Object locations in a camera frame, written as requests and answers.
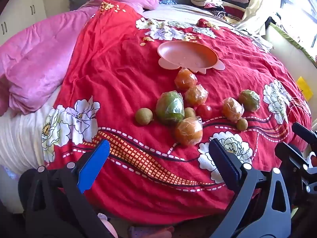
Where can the cream curtain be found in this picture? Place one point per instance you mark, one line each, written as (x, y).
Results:
(260, 5)

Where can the pink plastic bowl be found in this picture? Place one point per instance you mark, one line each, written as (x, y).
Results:
(188, 54)

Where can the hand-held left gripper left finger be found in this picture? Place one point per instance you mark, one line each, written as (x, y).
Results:
(94, 163)

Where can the pink plush blanket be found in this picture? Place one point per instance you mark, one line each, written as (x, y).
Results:
(37, 54)

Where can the red floral blanket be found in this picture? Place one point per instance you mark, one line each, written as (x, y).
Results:
(111, 79)

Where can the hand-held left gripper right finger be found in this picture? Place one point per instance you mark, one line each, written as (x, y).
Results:
(224, 163)

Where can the pile of folded clothes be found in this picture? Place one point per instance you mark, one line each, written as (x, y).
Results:
(218, 2)

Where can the blue floral cloth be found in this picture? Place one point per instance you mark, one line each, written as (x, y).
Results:
(167, 2)

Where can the white wardrobe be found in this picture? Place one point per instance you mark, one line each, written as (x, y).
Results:
(19, 12)

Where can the plastic orange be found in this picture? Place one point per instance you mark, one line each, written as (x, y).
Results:
(188, 131)
(185, 79)
(196, 94)
(232, 109)

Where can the yellow flat item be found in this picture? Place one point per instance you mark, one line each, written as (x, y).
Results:
(304, 88)

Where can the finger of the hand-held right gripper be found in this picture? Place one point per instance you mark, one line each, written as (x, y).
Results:
(289, 156)
(303, 131)

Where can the small round olive fruit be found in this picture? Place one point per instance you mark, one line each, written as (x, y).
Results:
(189, 112)
(242, 124)
(143, 116)

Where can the small green citrus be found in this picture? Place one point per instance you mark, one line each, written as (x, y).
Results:
(249, 100)

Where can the cream panel with green trim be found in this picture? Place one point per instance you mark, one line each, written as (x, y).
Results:
(289, 42)

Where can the large green citrus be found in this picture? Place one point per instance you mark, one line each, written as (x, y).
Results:
(170, 107)

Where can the red tomato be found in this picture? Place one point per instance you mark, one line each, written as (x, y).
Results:
(204, 111)

